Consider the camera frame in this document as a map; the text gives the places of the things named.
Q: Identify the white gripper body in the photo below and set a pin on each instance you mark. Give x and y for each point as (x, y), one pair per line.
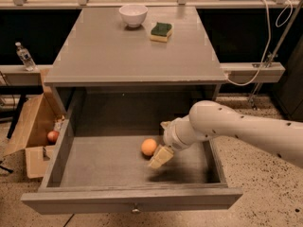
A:
(171, 136)

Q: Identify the orange fruit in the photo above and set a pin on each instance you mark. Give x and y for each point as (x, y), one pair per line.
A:
(148, 147)

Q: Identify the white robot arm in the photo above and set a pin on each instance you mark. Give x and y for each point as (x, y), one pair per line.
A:
(208, 119)

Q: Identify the metal drawer knob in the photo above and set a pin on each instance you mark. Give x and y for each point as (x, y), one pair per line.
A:
(135, 210)

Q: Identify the grey open drawer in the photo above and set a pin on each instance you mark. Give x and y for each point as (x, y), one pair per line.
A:
(98, 167)

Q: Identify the grey cabinet counter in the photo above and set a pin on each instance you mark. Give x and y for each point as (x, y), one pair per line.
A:
(103, 43)

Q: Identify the green yellow sponge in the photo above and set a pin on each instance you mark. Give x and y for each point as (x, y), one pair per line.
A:
(161, 32)

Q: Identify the red apple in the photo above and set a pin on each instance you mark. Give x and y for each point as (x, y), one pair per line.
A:
(52, 137)

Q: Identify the white ceramic bowl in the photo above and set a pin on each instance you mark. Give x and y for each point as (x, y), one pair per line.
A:
(133, 15)

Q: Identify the cardboard box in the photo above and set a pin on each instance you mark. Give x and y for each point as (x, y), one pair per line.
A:
(39, 116)

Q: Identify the clear plastic water bottle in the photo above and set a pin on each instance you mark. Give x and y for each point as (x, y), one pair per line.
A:
(25, 57)

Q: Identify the grey window ledge rail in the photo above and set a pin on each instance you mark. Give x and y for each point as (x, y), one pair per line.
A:
(17, 75)

